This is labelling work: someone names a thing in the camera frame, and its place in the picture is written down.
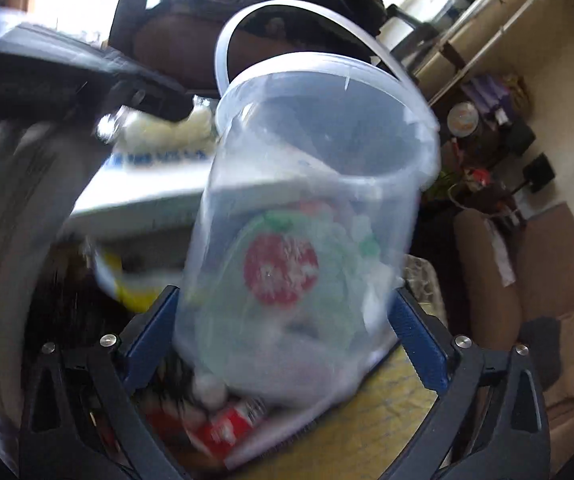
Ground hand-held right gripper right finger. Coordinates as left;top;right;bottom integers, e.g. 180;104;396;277
386;285;554;480

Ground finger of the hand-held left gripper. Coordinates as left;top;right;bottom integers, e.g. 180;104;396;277
109;54;194;124

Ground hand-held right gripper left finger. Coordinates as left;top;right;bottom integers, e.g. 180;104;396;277
17;285;190;480

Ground clear plastic bucket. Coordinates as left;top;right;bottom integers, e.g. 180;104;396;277
174;1;442;409

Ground white crumpled tissue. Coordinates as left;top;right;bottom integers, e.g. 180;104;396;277
97;97;217;154

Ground yellow packet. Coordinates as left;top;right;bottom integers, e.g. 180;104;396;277
93;252;164;312

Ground yellow checked cloth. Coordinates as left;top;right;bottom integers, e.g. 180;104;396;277
246;344;448;472

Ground white and blue carton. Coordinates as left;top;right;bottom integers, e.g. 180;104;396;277
69;144;218;232

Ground red printed packet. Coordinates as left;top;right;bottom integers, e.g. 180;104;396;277
146;394;268;462

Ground white paper sheets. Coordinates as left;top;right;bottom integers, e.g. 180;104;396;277
486;219;518;287

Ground dark blue lumbar cushion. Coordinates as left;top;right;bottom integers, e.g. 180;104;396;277
519;314;564;392

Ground brown sofa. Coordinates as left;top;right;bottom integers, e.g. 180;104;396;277
453;202;574;462

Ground green round red-print packet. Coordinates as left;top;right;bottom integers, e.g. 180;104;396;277
241;211;350;312

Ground black speaker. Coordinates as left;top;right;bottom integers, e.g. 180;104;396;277
504;122;538;154
524;153;556;194

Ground stack of purple boxes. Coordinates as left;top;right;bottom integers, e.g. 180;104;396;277
466;77;513;126

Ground white pole rack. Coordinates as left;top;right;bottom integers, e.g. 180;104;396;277
406;0;554;107

